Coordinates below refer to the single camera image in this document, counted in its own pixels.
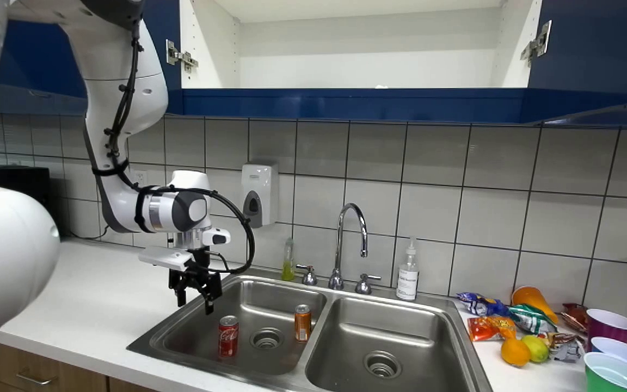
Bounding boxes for red snack bag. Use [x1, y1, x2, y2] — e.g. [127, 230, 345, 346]
[465, 313, 505, 345]

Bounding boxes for blue glossy cabinet door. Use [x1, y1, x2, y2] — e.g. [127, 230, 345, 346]
[530, 0, 627, 95]
[0, 0, 182, 118]

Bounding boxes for green snack bag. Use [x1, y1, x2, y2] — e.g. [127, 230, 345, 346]
[507, 302, 552, 337]

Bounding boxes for wooden base cabinet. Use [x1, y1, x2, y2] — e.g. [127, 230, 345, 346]
[0, 343, 157, 392]

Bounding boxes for crumpled silver foil wrapper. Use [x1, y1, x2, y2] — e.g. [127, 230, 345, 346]
[548, 334, 585, 363]

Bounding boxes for orange squash toy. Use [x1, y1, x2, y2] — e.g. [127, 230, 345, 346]
[510, 286, 562, 326]

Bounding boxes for red soda can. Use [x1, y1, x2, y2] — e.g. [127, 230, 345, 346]
[215, 313, 242, 362]

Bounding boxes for clear pump soap bottle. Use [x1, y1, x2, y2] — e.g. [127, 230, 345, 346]
[394, 237, 423, 302]

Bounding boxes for orange soda can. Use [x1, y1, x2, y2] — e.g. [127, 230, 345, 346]
[292, 302, 313, 345]

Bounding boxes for green apple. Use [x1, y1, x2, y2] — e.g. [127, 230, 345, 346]
[522, 334, 552, 367]

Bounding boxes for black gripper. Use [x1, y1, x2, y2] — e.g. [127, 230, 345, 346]
[166, 247, 227, 315]

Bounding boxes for black countertop appliance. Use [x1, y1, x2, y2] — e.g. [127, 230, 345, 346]
[0, 164, 65, 237]

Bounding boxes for green dish soap bottle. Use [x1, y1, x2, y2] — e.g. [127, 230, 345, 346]
[279, 237, 301, 283]

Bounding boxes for round orange fruit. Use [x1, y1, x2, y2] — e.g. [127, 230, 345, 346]
[499, 337, 532, 369]

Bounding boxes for white wall soap dispenser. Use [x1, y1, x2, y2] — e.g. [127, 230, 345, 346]
[238, 162, 280, 230]

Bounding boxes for metal cabinet hinge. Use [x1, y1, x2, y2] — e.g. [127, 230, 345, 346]
[164, 37, 201, 74]
[518, 20, 555, 65]

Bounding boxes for blue snack bag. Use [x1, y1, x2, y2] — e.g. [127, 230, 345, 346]
[455, 289, 512, 318]

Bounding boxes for stainless steel double sink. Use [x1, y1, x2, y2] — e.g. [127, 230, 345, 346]
[127, 266, 497, 392]

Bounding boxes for open cabinet with white interior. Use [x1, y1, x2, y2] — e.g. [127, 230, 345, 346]
[164, 0, 627, 127]

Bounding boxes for chrome gooseneck faucet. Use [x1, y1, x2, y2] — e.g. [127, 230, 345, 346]
[293, 200, 385, 297]

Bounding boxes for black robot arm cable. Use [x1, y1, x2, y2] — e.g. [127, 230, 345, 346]
[103, 30, 260, 279]

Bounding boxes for purple plastic cup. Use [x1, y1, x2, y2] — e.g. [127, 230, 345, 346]
[583, 308, 627, 346]

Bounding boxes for green plastic cup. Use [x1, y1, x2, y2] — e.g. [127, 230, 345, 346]
[582, 350, 627, 392]

